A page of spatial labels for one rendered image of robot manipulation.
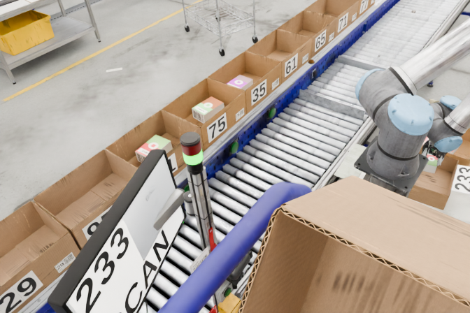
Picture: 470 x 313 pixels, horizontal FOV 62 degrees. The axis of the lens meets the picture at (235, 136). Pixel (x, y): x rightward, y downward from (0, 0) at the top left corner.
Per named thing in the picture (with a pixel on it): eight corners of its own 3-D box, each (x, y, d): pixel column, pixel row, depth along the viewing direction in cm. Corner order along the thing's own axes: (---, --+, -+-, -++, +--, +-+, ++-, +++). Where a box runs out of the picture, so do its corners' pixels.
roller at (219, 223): (264, 258, 178) (264, 252, 174) (182, 209, 204) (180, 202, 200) (270, 251, 181) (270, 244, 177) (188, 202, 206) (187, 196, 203)
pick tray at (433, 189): (443, 210, 186) (450, 197, 179) (364, 183, 202) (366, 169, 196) (453, 173, 203) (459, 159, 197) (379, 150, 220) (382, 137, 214)
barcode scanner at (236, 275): (256, 262, 144) (252, 249, 136) (237, 289, 138) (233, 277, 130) (242, 253, 147) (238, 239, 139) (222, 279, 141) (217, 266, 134)
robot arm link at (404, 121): (390, 161, 136) (405, 124, 124) (367, 129, 148) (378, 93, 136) (429, 154, 139) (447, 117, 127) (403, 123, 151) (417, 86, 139)
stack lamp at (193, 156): (194, 167, 99) (191, 149, 95) (180, 160, 101) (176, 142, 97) (206, 156, 102) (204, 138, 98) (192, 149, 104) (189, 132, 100)
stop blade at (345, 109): (362, 122, 246) (364, 110, 240) (298, 100, 269) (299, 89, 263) (363, 121, 246) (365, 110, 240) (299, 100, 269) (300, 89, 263)
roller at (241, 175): (300, 212, 197) (300, 206, 193) (220, 172, 222) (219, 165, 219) (305, 206, 200) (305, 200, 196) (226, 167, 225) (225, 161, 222)
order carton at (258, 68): (246, 114, 233) (245, 91, 222) (209, 100, 248) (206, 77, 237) (281, 84, 256) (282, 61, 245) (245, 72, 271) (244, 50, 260)
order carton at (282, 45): (281, 84, 256) (282, 61, 245) (245, 73, 271) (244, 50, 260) (310, 59, 279) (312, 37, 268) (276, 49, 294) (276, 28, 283)
